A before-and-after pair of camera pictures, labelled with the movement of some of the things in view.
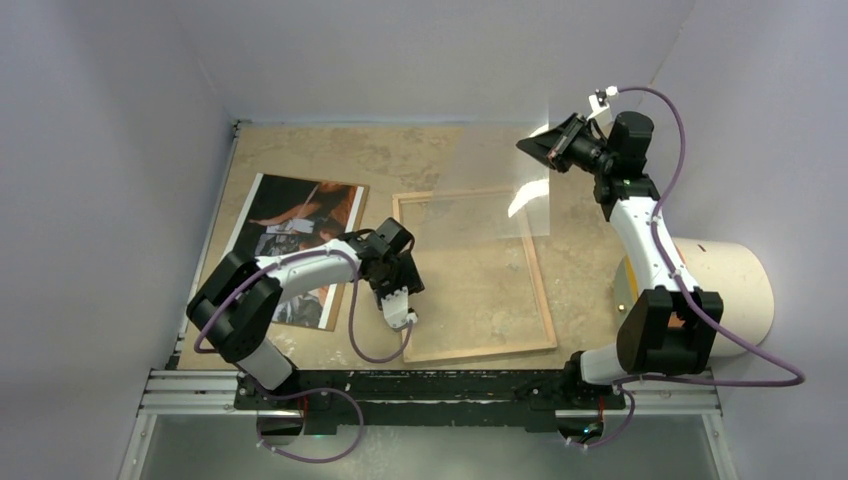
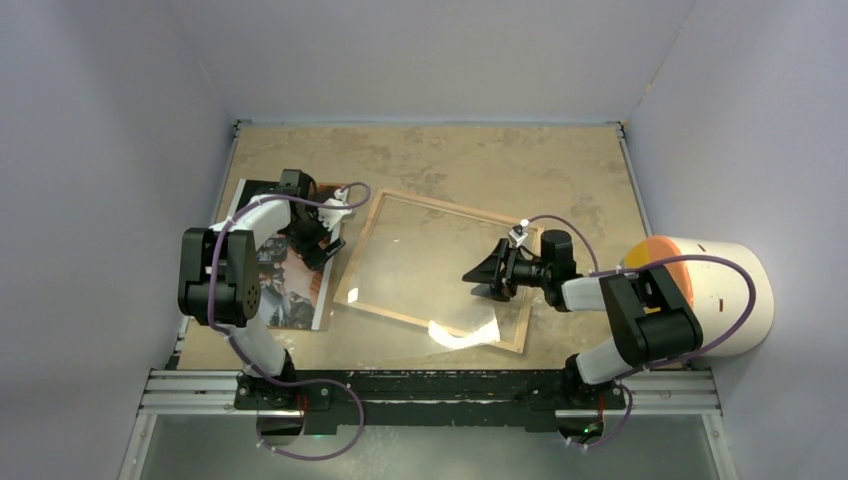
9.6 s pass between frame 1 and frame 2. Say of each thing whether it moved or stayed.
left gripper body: moved
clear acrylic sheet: moved
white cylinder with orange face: stayed
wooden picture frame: moved
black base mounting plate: stayed
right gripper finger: moved
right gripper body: moved
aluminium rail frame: stayed
